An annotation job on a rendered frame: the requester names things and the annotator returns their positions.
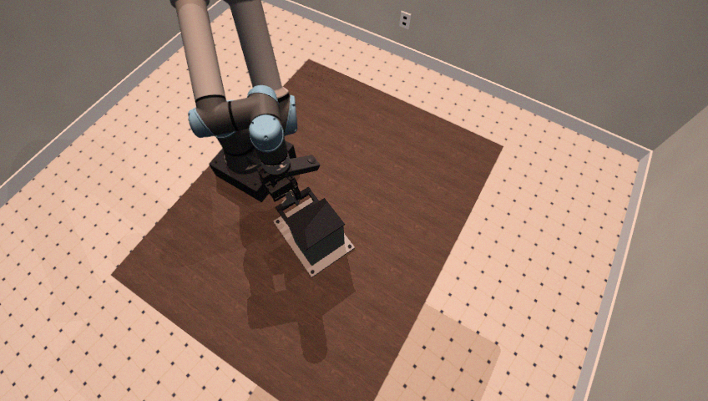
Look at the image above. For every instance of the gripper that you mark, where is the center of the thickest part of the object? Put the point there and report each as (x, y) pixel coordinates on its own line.
(279, 184)

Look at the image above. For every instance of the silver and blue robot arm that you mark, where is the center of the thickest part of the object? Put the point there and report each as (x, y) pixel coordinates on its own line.
(263, 126)

